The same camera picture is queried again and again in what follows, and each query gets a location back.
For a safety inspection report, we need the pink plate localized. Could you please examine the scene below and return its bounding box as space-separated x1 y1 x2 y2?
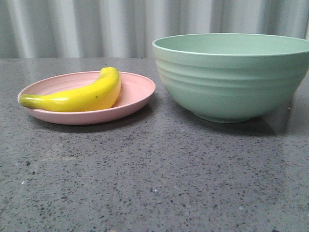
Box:
18 71 155 125

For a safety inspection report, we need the green ribbed bowl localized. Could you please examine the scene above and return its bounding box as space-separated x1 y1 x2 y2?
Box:
153 33 309 123

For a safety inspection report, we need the grey pleated curtain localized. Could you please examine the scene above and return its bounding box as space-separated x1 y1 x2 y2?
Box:
0 0 309 58

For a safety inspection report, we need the yellow toy banana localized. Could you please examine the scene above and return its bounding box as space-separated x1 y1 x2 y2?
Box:
19 67 121 112

